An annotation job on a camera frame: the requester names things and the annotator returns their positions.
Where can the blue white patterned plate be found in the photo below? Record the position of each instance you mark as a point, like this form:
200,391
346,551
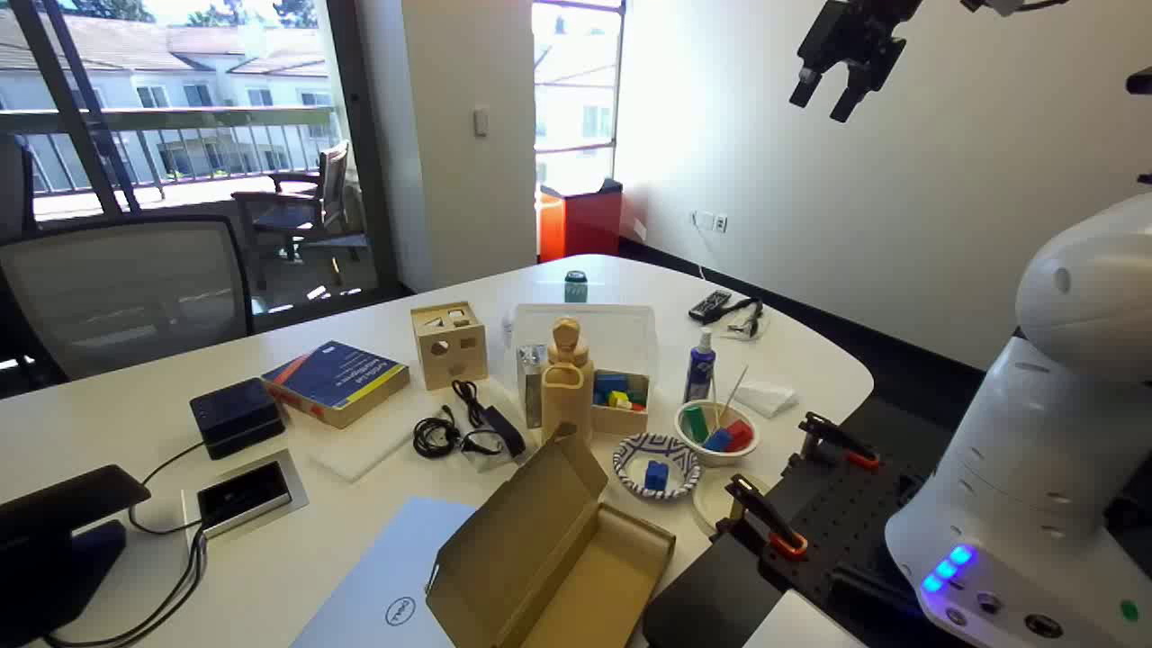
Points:
633,473

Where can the white flat board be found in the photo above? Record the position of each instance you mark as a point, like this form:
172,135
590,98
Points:
354,453

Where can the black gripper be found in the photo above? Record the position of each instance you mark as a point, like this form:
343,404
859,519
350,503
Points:
864,30

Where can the white tissue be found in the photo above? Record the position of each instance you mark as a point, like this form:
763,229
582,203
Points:
763,398

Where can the blue rectangular block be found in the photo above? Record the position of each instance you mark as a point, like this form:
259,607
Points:
716,440

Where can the white wall outlet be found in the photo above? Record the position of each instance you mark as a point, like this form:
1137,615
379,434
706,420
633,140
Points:
710,222

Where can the flat black box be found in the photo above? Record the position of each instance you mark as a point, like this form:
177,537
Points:
236,415

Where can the white bowl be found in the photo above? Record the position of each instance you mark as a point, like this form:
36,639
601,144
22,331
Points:
706,453

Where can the grey mesh office chair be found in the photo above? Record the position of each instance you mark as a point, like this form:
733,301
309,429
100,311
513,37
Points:
121,294

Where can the smooth black board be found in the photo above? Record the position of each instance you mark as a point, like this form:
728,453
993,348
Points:
706,597

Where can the black monitor device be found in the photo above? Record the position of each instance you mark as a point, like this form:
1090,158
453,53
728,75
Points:
56,540

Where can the red block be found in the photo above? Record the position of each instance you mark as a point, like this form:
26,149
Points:
740,434

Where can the red orange cabinet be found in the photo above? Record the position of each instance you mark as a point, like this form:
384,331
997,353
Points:
586,222

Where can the teal can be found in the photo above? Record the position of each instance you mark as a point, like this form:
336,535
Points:
577,285

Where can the blue book with yellow edge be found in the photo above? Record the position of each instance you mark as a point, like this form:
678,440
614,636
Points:
336,381

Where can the plain white plate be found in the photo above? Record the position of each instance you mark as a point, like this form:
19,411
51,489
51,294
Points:
710,497

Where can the blue knobbly toy block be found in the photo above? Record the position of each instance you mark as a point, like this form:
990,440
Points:
656,477

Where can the dark patio chair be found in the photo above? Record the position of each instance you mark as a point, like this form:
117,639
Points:
307,203

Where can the white light switch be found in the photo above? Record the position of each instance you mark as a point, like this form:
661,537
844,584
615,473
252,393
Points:
481,119

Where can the thin wooden stick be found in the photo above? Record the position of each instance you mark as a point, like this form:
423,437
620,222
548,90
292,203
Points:
733,391

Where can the balcony railing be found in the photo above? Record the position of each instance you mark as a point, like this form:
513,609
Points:
180,119

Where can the wooden shape sorter cube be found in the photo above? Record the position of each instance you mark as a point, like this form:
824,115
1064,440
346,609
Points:
448,348

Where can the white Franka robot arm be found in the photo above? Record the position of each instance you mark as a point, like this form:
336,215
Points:
1057,453

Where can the green block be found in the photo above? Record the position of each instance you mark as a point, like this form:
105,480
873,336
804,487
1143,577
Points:
691,421

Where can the black remote control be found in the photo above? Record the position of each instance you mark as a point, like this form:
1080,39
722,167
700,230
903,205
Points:
710,307

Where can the black pegboard base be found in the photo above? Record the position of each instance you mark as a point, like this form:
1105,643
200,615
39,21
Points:
850,516

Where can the open brown cardboard box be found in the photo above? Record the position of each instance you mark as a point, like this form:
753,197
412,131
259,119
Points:
542,563

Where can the beige water bottle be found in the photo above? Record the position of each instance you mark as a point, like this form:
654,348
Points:
566,398

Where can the black smartphone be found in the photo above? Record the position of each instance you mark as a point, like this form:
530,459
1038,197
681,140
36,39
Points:
244,489

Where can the silver Dell laptop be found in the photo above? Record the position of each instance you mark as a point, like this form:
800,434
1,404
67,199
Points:
373,589

